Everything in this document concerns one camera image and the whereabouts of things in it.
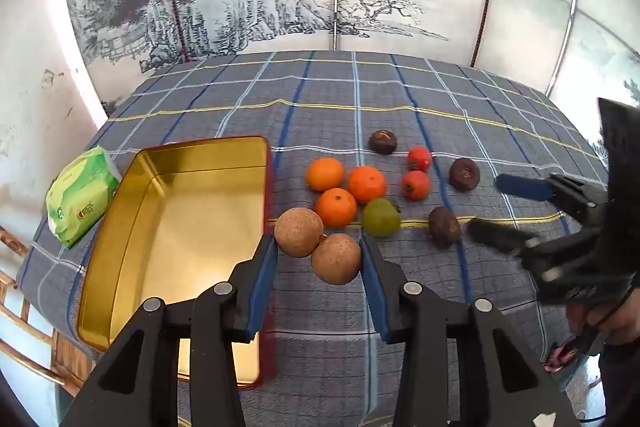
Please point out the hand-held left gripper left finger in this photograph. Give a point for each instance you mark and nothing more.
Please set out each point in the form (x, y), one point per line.
(265, 279)

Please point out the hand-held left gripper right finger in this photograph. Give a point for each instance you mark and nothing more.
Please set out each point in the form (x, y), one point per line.
(375, 289)

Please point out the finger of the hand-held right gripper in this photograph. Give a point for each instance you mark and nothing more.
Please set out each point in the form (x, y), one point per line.
(522, 187)
(500, 234)

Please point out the round light brown fruit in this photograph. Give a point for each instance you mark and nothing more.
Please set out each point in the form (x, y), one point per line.
(336, 259)
(298, 232)

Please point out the dark brown passion fruit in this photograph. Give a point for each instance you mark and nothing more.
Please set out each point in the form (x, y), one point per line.
(383, 142)
(444, 226)
(464, 174)

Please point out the green mandarin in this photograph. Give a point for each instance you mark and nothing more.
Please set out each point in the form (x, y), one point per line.
(381, 218)

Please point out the orange mandarin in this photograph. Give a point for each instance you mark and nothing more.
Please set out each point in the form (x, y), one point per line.
(325, 174)
(367, 184)
(336, 208)

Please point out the small red persimmon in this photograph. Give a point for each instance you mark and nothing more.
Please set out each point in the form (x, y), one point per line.
(416, 185)
(419, 159)

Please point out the gold metal tin box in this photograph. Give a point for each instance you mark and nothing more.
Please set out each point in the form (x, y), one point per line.
(190, 217)

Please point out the grey plaid tablecloth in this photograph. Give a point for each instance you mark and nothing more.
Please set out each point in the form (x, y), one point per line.
(325, 107)

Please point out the green tissue pack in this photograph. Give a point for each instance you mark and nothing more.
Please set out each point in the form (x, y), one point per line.
(80, 197)

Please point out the wooden chair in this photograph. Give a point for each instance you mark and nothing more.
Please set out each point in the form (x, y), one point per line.
(30, 337)

